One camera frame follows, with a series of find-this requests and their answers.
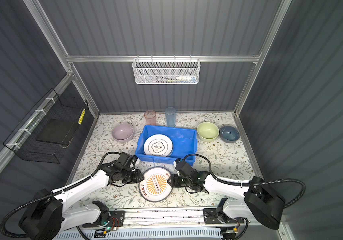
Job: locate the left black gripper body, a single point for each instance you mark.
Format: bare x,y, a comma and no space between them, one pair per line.
131,176

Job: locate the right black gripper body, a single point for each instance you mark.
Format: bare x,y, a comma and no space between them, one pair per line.
177,180

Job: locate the white plate blue rim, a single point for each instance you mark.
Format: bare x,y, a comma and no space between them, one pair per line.
158,145

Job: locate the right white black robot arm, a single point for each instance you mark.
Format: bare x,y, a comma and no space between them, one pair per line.
263,202

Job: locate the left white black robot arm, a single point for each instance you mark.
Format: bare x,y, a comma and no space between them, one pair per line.
50,216

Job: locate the blue plastic bin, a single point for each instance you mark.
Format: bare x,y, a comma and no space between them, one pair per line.
184,143

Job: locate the white plate orange sunburst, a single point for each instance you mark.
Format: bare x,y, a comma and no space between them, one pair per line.
155,188

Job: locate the pink ceramic bowl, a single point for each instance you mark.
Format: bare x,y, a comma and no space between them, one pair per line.
123,132

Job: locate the floral table mat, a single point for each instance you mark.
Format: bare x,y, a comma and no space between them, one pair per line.
228,160

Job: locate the green ceramic bowl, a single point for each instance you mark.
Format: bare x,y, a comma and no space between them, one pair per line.
207,131

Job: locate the dark blue ceramic bowl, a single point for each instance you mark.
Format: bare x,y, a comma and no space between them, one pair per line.
229,134

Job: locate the pink translucent cup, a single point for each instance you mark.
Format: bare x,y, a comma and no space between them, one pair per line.
150,117

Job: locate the blue translucent cup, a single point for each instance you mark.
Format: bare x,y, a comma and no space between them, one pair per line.
170,116

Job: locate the yellow tag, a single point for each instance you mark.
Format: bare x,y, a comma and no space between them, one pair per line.
81,117

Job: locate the black pad in basket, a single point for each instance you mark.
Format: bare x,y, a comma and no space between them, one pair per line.
57,132

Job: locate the pens in mesh basket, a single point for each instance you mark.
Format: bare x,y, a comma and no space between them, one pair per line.
176,79

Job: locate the black wire basket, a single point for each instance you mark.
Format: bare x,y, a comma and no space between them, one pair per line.
55,106

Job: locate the white wire mesh basket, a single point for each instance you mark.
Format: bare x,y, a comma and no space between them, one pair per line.
144,69

